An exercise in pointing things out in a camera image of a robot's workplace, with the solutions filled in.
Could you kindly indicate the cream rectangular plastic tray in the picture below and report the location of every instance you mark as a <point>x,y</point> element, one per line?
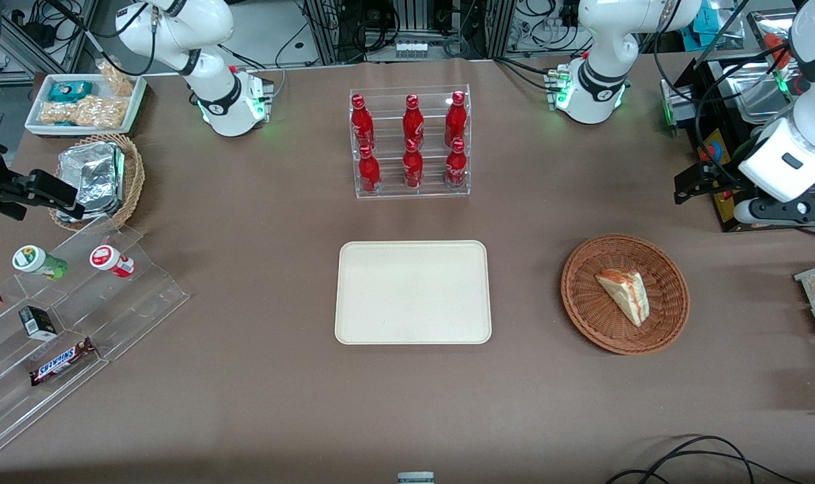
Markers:
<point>413,292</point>

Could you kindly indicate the brown table cover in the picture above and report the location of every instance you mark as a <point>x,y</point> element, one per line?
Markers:
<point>259,390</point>

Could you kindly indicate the clear acrylic bottle rack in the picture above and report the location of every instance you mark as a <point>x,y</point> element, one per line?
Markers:
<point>387,191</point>

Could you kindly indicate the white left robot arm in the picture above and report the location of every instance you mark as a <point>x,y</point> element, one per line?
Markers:
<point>606,40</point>

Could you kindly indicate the green yogurt cup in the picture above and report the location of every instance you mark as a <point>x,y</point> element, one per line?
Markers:
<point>34,261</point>

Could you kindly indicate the Snickers chocolate bar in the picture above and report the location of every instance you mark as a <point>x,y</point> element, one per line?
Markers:
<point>61,363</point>

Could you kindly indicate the triangular sandwich wedge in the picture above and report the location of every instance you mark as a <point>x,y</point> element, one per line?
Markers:
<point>626,296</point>

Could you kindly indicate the brown round wicker basket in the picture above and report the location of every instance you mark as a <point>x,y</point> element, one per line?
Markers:
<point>592,316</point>

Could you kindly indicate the small clear snack bag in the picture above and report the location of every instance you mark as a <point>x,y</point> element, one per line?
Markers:
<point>117,79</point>

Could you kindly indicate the red yogurt cup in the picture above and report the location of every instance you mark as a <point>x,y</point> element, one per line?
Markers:
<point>110,259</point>

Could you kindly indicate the grey device edge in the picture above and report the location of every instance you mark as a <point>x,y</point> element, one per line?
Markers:
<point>415,478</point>

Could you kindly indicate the clear bag of nuts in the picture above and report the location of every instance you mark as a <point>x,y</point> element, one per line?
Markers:
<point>85,113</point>

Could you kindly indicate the tan oval wicker basket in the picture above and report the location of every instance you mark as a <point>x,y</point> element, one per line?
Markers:
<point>133,181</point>

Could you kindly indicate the black food warmer cabinet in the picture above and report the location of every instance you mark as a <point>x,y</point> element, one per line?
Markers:
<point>707,134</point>

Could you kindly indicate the silver foil wrapped package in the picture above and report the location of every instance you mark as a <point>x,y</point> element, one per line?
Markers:
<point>91,178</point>

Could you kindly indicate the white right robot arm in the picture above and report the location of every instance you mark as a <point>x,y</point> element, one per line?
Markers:
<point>212,101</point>

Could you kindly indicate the small black carton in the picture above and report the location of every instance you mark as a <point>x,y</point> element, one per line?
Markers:
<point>37,323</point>

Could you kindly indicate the white snack tray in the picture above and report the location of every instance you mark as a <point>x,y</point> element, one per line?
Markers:
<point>37,101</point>

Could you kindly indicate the grey power strip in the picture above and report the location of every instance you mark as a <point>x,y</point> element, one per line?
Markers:
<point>411,48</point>

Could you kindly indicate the clear acrylic stepped shelf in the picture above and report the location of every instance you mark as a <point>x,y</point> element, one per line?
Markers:
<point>138,302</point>

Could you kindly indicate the teal snack packet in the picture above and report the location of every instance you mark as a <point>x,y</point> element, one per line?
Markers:
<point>69,91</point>

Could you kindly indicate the red cola bottle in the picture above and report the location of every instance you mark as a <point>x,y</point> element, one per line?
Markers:
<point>455,121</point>
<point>362,124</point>
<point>413,169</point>
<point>369,173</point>
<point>413,124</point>
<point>456,168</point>

